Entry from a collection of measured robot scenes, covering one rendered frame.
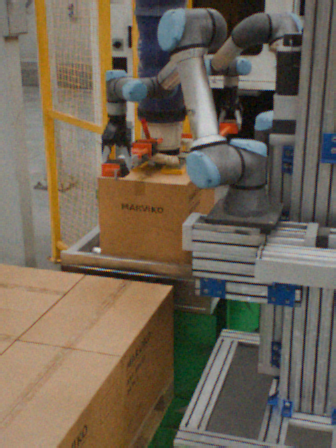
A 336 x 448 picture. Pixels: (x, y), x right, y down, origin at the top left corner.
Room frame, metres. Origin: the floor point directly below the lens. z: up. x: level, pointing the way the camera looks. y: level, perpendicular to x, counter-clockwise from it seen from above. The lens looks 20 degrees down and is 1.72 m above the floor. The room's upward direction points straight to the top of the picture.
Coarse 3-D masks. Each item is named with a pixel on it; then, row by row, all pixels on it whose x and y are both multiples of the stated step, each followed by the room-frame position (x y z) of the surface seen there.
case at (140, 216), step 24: (120, 192) 2.77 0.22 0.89; (144, 192) 2.74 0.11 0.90; (168, 192) 2.71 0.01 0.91; (192, 192) 2.79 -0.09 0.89; (120, 216) 2.77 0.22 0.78; (144, 216) 2.74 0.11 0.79; (168, 216) 2.71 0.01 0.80; (120, 240) 2.77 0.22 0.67; (144, 240) 2.74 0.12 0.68; (168, 240) 2.71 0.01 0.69
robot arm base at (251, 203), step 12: (228, 192) 2.06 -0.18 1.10; (240, 192) 2.02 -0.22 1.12; (252, 192) 2.02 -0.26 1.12; (264, 192) 2.05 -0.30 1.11; (228, 204) 2.05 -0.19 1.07; (240, 204) 2.01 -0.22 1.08; (252, 204) 2.01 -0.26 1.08; (264, 204) 2.03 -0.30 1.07; (240, 216) 2.00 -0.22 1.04; (252, 216) 2.00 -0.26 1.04
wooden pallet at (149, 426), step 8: (168, 384) 2.49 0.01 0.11; (160, 392) 2.39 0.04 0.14; (168, 392) 2.49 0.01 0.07; (160, 400) 2.43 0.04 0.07; (168, 400) 2.49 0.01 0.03; (152, 408) 2.28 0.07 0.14; (160, 408) 2.43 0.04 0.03; (152, 416) 2.39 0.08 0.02; (160, 416) 2.39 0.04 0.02; (144, 424) 2.19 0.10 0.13; (152, 424) 2.34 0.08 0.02; (144, 432) 2.29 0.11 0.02; (152, 432) 2.29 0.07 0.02; (136, 440) 2.10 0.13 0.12; (144, 440) 2.24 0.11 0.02
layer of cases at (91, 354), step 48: (0, 288) 2.54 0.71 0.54; (48, 288) 2.54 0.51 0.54; (96, 288) 2.54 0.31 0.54; (144, 288) 2.54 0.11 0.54; (0, 336) 2.13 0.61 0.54; (48, 336) 2.13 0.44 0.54; (96, 336) 2.13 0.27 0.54; (144, 336) 2.21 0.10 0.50; (0, 384) 1.83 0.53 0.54; (48, 384) 1.83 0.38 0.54; (96, 384) 1.82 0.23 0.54; (144, 384) 2.20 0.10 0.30; (0, 432) 1.59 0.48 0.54; (48, 432) 1.59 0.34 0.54; (96, 432) 1.77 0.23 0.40
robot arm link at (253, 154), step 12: (240, 144) 2.02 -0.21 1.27; (252, 144) 2.02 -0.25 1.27; (264, 144) 2.05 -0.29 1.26; (240, 156) 2.00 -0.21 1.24; (252, 156) 2.02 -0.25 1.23; (264, 156) 2.04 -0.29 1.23; (252, 168) 2.01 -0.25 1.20; (264, 168) 2.04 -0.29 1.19; (240, 180) 2.00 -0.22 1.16; (252, 180) 2.02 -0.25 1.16; (264, 180) 2.05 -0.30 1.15
